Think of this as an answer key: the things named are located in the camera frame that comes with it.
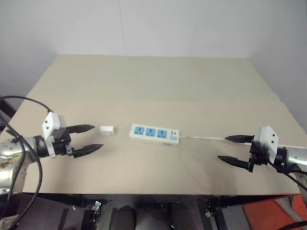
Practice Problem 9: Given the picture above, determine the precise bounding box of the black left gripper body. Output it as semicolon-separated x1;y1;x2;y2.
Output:
53;127;74;158

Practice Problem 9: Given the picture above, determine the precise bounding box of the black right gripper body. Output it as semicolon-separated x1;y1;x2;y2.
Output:
248;140;270;173

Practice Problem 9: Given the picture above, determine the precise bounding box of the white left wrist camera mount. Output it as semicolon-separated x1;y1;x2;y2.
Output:
41;112;67;159

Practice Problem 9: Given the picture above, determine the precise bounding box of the black table frame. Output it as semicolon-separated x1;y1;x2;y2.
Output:
21;192;243;230

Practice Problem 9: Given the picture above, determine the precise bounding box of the white power cord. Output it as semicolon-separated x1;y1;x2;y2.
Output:
178;135;252;145

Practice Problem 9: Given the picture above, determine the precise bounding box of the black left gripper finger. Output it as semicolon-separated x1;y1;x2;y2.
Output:
65;124;95;135
71;143;104;159

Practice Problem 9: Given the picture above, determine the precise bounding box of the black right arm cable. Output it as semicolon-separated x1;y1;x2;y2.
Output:
267;161;307;192

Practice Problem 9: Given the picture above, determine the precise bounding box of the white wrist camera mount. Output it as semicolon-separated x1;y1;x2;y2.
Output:
41;112;67;159
252;125;280;166

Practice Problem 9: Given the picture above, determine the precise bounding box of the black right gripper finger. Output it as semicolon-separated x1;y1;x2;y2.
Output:
224;134;255;144
217;155;250;170

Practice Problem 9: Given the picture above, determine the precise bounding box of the orange floor mat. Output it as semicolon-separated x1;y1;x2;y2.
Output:
242;194;307;230

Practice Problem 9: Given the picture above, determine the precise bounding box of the white plug adapter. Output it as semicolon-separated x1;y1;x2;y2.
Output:
99;125;117;137

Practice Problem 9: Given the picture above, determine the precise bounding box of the white power strip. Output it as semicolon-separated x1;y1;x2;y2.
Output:
129;123;180;146

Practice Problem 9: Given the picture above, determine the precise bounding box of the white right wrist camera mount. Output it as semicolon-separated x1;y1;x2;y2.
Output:
252;125;280;166

